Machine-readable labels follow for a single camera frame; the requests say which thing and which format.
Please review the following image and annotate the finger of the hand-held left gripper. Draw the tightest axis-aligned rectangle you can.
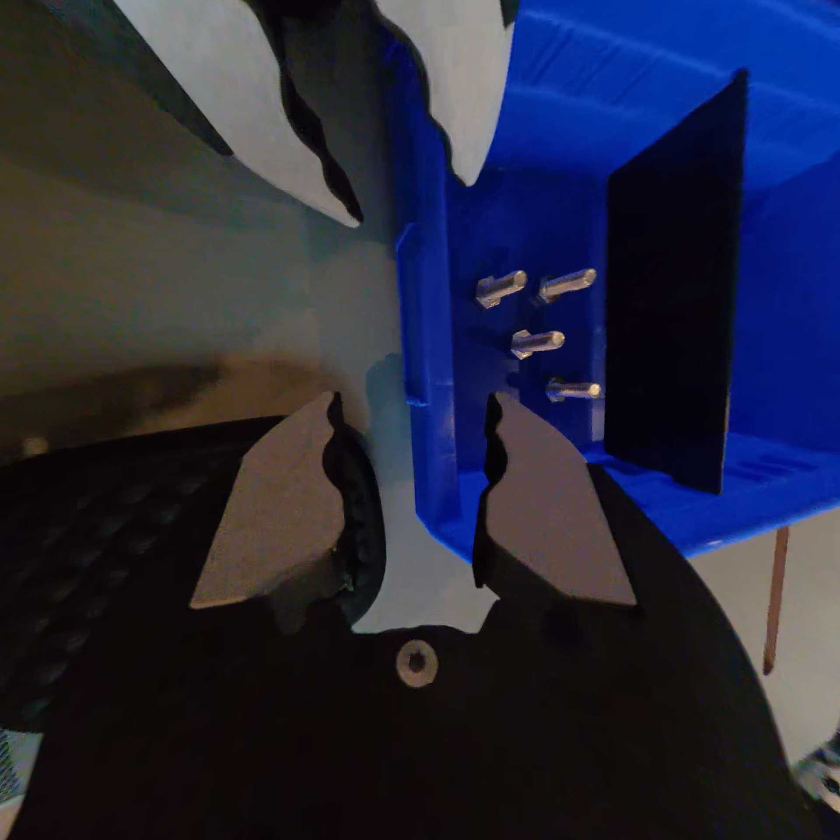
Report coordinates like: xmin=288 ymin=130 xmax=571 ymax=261
xmin=371 ymin=0 xmax=519 ymax=187
xmin=115 ymin=0 xmax=366 ymax=229

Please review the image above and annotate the blue plastic bin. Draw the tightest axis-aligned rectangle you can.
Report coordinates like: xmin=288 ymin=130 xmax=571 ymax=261
xmin=384 ymin=0 xmax=840 ymax=567

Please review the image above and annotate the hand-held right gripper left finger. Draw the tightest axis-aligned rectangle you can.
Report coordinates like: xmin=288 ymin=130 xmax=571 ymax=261
xmin=189 ymin=391 xmax=388 ymax=634

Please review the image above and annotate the silver hex bolt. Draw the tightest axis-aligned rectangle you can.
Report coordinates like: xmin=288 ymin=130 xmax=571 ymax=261
xmin=545 ymin=376 xmax=603 ymax=404
xmin=537 ymin=267 xmax=598 ymax=306
xmin=476 ymin=269 xmax=529 ymax=311
xmin=511 ymin=328 xmax=567 ymax=361

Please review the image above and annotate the black quilted wrist rest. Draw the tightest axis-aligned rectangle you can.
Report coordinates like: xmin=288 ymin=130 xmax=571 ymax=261
xmin=0 ymin=415 xmax=290 ymax=732

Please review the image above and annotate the person's black printed shirt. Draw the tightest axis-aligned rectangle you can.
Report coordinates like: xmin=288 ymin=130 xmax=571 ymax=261
xmin=791 ymin=725 xmax=840 ymax=805

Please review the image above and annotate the black bin divider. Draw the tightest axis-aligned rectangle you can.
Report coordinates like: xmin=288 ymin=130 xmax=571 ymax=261
xmin=604 ymin=69 xmax=750 ymax=496

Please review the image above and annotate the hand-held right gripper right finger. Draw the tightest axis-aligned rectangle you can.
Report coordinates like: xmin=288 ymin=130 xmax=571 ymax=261
xmin=472 ymin=392 xmax=639 ymax=608

